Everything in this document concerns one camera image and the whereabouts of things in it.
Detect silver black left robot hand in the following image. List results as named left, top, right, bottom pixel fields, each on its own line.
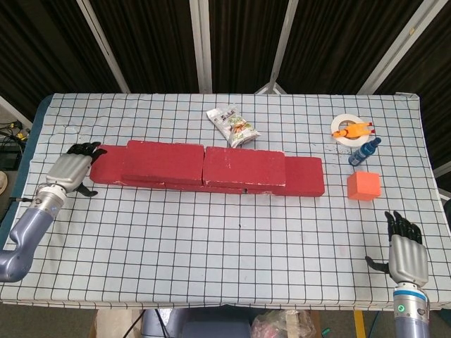
left=45, top=141, right=108, bottom=196

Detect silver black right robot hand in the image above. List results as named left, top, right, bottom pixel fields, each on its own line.
left=365, top=210, right=430, bottom=287

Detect red rectangular foam brick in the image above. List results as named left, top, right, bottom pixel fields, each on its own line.
left=246, top=156, right=324, bottom=197
left=163, top=181, right=247, bottom=195
left=121, top=139, right=206, bottom=187
left=89, top=145, right=170, bottom=187
left=201, top=146, right=286, bottom=188

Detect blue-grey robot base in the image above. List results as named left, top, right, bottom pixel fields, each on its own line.
left=140, top=308, right=253, bottom=338

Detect blue table edge padding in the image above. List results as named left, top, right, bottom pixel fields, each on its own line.
left=0, top=96, right=50, bottom=247

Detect black box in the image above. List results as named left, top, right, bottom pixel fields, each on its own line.
left=0, top=140, right=24, bottom=170

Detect orange cube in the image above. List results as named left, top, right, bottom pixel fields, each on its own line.
left=347, top=171, right=381, bottom=201

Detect blue spray bottle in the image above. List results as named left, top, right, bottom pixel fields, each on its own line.
left=348, top=137, right=383, bottom=166

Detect white black-grid tablecloth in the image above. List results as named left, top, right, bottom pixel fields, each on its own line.
left=0, top=93, right=451, bottom=311

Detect yellow rubber chicken toy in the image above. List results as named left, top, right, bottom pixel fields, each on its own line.
left=330, top=121, right=376, bottom=141

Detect clear plastic bag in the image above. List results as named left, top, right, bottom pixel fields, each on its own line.
left=250, top=309, right=318, bottom=338

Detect white tape roll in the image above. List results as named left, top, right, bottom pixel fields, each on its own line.
left=330, top=114, right=369, bottom=146

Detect dark brown curtain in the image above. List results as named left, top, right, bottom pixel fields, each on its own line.
left=0, top=0, right=451, bottom=170

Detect white plastic sheet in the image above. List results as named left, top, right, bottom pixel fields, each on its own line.
left=93, top=309, right=142, bottom=338

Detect silver printed snack bag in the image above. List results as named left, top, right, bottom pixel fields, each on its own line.
left=206, top=108, right=261, bottom=148

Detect cables with yellow plugs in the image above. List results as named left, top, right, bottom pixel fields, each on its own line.
left=0, top=119, right=32, bottom=142

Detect yellow post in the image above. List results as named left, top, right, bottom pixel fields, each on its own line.
left=354, top=309, right=366, bottom=338

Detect white frame post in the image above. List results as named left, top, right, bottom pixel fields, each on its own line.
left=355, top=0, right=438, bottom=95
left=189, top=0, right=214, bottom=94
left=75, top=0, right=131, bottom=94
left=254, top=0, right=301, bottom=95

